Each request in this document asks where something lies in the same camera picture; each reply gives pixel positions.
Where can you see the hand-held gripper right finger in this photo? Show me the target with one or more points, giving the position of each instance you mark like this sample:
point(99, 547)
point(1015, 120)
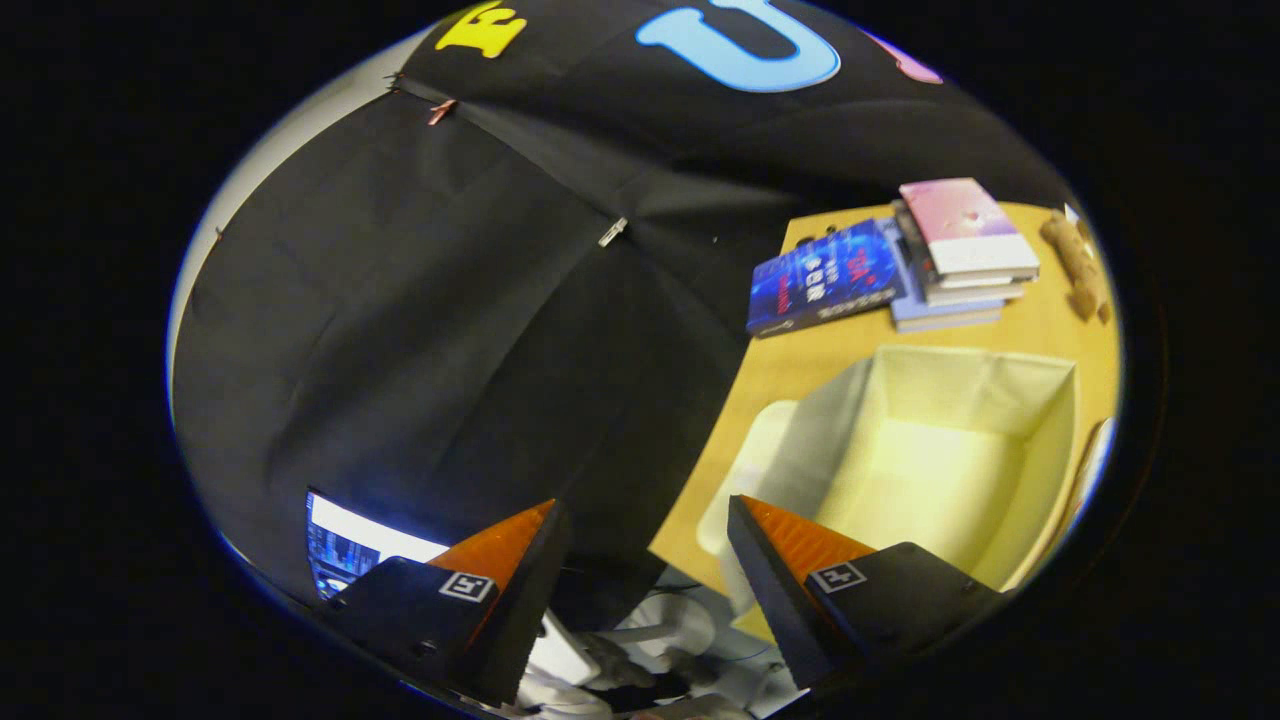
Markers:
point(770, 590)

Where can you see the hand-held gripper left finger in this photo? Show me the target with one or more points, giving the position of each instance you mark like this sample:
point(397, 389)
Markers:
point(525, 610)

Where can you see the fabric storage box with lid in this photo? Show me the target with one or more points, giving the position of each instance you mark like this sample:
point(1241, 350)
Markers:
point(930, 470)

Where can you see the computer monitor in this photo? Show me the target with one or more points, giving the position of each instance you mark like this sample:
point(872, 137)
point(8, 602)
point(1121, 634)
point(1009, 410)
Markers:
point(350, 545)

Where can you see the black backdrop cloth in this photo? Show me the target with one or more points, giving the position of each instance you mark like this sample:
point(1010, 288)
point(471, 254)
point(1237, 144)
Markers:
point(400, 350)

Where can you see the dark blue book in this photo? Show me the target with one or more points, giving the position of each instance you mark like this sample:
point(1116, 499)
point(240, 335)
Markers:
point(820, 275)

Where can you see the light blue book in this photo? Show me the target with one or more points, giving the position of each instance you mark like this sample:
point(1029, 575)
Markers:
point(940, 318)

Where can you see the white book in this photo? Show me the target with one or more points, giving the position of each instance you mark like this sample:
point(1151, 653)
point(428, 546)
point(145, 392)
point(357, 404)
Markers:
point(975, 293)

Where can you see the silver clip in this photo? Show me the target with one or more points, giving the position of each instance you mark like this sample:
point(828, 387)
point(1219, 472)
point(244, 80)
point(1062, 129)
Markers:
point(612, 232)

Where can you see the pink book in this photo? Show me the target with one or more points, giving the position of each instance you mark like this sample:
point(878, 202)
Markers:
point(960, 220)

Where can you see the brown plush toy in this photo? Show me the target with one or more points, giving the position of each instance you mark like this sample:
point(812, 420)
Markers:
point(1075, 265)

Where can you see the copper clip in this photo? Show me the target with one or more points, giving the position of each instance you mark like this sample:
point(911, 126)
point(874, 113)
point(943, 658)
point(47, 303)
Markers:
point(441, 112)

